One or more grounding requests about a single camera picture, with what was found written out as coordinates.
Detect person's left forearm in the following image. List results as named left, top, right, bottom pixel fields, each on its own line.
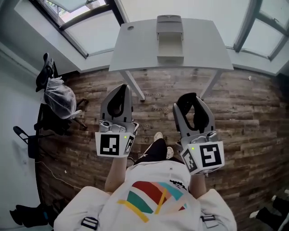
left=104, top=155, right=127, bottom=195

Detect clear plastic bag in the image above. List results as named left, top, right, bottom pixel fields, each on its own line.
left=43, top=76, right=82, bottom=120

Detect grey storage box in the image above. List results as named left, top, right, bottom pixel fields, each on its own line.
left=156, top=15, right=185, bottom=64

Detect black strap buckle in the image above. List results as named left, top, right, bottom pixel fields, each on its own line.
left=200, top=214, right=218, bottom=228
left=80, top=216, right=99, bottom=231

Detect black office chair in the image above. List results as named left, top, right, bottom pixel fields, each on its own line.
left=34, top=52, right=89, bottom=136

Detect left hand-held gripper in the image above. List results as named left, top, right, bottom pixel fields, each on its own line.
left=94, top=83, right=140, bottom=158

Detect black trousers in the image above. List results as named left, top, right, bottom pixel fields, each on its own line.
left=134, top=138, right=168, bottom=166

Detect dark framed window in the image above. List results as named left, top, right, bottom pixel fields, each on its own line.
left=233, top=0, right=289, bottom=62
left=28, top=0, right=127, bottom=60

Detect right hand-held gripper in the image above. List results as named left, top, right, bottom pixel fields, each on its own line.
left=172, top=92, right=225, bottom=176

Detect thin floor cable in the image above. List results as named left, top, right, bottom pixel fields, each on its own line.
left=35, top=161, right=82, bottom=190

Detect white printed shirt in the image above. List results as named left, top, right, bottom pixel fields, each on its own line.
left=53, top=160, right=237, bottom=231

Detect black folding cart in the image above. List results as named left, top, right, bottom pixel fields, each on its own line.
left=13, top=125, right=40, bottom=159

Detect white table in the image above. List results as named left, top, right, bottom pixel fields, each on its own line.
left=108, top=18, right=234, bottom=102

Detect person's right forearm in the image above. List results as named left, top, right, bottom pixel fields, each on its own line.
left=188, top=173, right=208, bottom=200

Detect black bag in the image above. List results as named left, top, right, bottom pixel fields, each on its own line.
left=9, top=203, right=50, bottom=228

